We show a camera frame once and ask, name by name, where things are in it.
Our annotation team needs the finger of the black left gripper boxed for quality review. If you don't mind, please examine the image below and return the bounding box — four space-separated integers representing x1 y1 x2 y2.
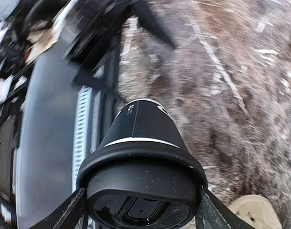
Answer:
133 0 177 49

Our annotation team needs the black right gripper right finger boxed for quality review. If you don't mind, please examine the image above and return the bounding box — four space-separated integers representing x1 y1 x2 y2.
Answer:
195 186 253 229

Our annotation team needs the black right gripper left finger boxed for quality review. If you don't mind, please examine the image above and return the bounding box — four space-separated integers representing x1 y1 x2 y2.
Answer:
30 188 88 229

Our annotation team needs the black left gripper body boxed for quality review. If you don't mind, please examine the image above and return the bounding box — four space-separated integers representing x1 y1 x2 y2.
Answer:
23 0 137 69

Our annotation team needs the black plastic cup lid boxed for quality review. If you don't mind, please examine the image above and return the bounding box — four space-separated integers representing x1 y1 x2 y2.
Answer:
76 141 208 229

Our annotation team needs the black paper coffee cup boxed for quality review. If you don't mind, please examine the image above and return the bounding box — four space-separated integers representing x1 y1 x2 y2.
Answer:
98 99 188 151

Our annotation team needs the brown pulp cup carrier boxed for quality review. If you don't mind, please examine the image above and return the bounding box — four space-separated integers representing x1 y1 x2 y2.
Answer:
228 195 282 229

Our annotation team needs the grey cable duct rail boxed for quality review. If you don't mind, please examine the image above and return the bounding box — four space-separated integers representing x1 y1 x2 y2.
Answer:
72 86 92 187

